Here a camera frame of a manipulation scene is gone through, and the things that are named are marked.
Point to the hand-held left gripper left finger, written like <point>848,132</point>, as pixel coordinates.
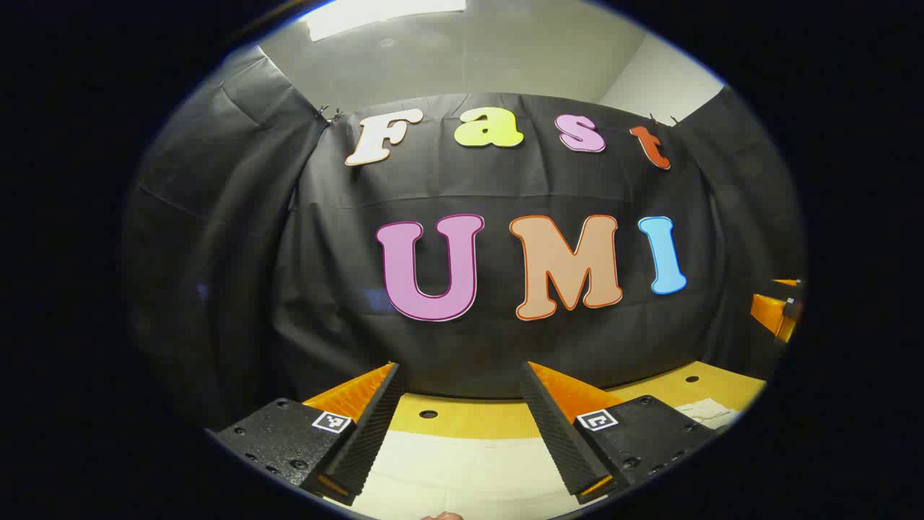
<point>372,430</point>

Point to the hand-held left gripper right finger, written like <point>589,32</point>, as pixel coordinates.
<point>556,430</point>

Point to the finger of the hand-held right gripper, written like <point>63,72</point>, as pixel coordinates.
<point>787,282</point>
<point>771,316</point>

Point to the white jeans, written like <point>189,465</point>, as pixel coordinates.
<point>469,469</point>

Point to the black backdrop cloth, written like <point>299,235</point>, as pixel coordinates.
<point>462,347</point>

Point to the black backdrop clip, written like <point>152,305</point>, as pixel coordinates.
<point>328,114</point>
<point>663,120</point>

